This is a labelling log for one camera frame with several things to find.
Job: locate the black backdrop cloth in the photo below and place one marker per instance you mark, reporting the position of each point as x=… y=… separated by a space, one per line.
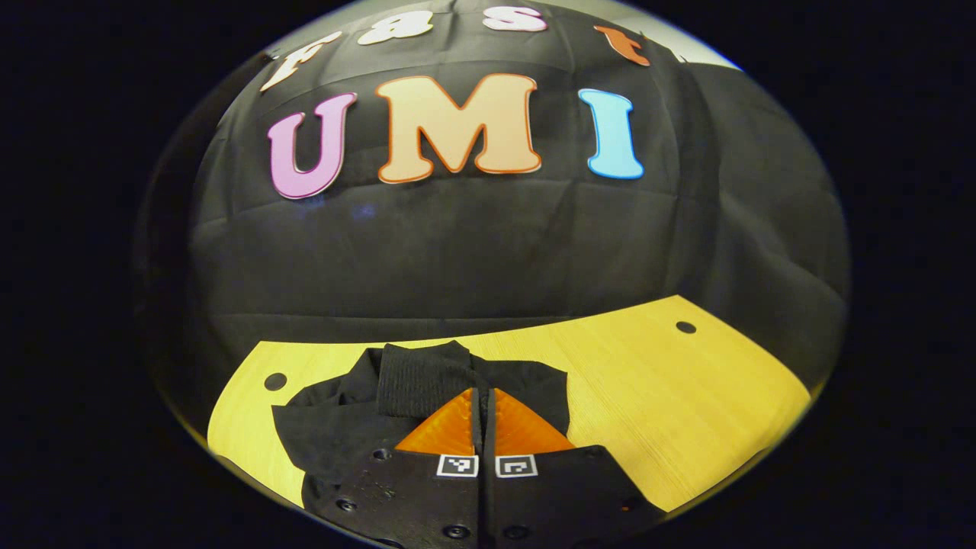
x=496 y=252

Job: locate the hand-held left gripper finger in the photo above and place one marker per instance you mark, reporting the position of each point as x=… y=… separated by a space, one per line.
x=476 y=427
x=488 y=427

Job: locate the black buttoned cardigan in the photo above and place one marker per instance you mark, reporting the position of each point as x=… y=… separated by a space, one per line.
x=427 y=381

